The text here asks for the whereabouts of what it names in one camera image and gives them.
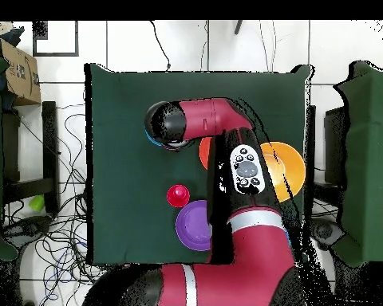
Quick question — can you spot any purple bowl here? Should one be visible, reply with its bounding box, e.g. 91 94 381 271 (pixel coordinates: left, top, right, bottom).
175 199 212 252

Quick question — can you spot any black metal frame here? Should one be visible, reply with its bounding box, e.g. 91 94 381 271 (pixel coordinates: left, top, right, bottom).
2 100 59 205

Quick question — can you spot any black cable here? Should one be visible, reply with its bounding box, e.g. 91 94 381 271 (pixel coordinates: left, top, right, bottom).
148 20 172 72

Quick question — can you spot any large yellow bowl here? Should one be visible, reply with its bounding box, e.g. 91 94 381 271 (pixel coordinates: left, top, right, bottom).
259 141 306 203

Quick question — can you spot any dark green tablecloth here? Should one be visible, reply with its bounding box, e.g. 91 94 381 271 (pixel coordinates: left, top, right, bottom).
84 62 314 266

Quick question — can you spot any small blue bowl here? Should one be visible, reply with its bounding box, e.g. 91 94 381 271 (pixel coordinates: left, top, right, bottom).
144 128 164 147

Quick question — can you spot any grey square frame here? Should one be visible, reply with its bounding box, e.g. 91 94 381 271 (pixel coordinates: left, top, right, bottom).
32 20 80 57

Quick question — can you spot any black box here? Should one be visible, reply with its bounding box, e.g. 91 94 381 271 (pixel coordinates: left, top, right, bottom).
323 106 350 186

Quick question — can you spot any light green plastic cup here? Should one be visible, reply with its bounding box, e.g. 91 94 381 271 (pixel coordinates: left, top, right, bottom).
28 194 45 212

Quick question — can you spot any red cup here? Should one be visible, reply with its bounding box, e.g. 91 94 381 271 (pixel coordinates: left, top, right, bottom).
166 184 191 209

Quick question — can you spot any cardboard box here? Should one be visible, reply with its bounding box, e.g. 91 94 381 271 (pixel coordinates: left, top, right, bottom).
0 37 41 107

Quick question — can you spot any orange bowl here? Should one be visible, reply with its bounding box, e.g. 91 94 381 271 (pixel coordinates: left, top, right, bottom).
199 136 212 171

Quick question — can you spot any dark grey caster foot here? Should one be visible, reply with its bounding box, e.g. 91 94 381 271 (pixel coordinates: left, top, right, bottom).
310 218 344 251
2 216 52 248

